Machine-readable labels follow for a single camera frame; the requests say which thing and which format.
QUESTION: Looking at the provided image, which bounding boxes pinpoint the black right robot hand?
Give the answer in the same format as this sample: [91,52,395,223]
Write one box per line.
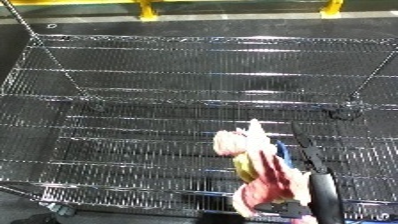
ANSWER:
[254,121,347,224]

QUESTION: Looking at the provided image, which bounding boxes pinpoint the pink and yellow soft toy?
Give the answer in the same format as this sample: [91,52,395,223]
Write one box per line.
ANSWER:
[211,118,319,224]

